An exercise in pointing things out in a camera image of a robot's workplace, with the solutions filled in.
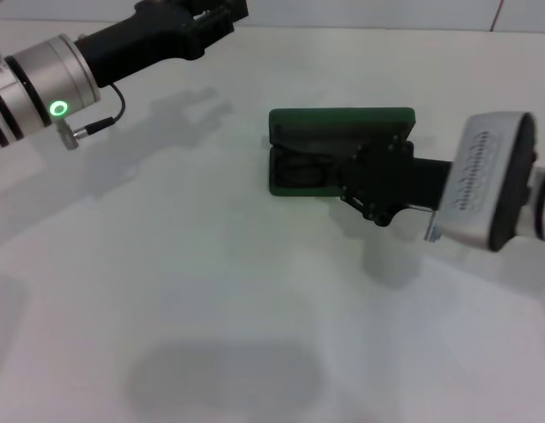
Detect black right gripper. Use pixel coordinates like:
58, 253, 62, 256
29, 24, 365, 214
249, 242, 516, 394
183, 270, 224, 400
333, 134, 452, 226

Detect green glasses case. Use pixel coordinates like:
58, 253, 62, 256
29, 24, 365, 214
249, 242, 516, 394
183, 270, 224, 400
267, 107, 417, 198

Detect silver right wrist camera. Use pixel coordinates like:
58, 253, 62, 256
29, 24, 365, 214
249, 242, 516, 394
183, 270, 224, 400
424, 112, 539, 253

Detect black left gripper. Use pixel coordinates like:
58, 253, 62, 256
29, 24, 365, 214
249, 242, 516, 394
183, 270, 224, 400
76, 0, 250, 87

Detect black thin-frame glasses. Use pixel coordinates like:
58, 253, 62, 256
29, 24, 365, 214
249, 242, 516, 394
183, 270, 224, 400
274, 149, 340, 189

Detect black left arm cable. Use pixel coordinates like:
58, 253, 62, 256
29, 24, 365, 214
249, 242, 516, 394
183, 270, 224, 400
56, 83, 126, 152

